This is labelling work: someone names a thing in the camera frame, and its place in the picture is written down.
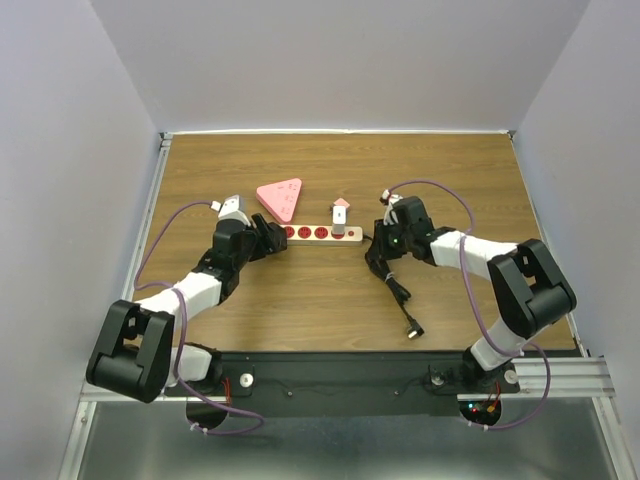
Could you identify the small pink charger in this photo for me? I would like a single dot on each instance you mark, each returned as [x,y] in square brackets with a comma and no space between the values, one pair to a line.
[341,202]

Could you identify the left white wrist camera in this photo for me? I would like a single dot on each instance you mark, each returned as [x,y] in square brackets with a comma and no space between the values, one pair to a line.
[232,208]

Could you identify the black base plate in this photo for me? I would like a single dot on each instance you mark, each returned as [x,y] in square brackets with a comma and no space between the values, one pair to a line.
[318,384]

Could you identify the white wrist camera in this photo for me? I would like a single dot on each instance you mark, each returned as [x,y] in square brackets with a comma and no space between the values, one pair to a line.
[232,208]
[389,199]

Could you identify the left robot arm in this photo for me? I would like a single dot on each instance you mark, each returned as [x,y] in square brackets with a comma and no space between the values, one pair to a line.
[209,284]

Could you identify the pink triangular power socket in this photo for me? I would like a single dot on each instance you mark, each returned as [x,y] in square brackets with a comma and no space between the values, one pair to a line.
[280,198]

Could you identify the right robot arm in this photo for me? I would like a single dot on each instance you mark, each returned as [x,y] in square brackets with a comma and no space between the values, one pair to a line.
[530,290]

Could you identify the aluminium frame rail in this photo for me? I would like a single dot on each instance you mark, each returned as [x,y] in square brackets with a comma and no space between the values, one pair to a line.
[145,240]

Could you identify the white USB charger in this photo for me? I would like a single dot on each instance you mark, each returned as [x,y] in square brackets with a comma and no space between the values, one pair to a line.
[339,220]

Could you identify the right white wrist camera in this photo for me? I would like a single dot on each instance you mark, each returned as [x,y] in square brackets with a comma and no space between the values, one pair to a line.
[389,199]

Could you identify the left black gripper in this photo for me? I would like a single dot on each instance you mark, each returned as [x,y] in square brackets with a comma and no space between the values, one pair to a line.
[268,242]

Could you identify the white red power strip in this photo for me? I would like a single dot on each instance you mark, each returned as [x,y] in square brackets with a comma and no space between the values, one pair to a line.
[320,235]

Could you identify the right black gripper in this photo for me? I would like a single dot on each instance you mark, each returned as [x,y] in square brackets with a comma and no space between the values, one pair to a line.
[378,244]

